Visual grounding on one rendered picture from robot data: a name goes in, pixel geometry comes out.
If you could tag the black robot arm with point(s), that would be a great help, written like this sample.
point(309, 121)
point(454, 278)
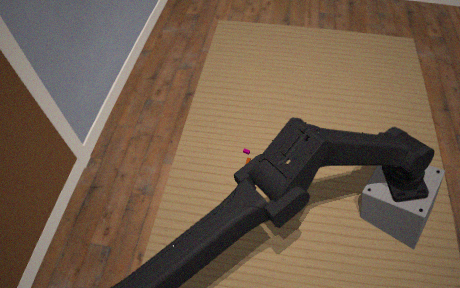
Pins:
point(286, 186)

